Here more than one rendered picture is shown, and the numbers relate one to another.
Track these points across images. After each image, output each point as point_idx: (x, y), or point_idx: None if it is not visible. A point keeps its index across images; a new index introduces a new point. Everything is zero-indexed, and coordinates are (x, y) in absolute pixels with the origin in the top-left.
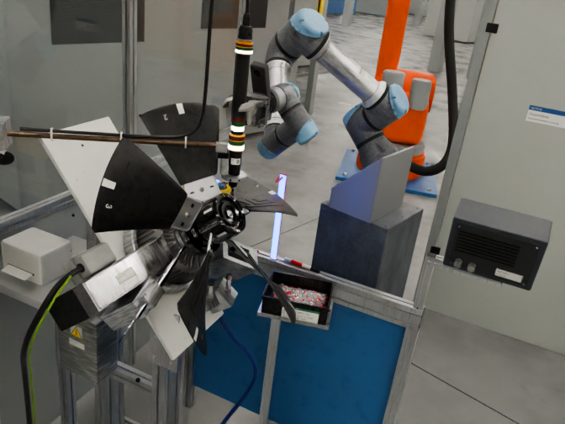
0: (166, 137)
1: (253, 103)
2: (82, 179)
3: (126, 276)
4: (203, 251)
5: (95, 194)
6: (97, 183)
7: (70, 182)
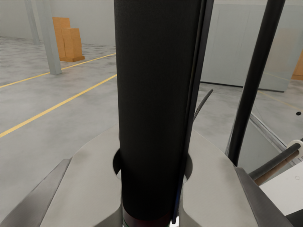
0: (259, 167)
1: (81, 163)
2: (301, 184)
3: None
4: None
5: (283, 200)
6: (302, 206)
7: (291, 170)
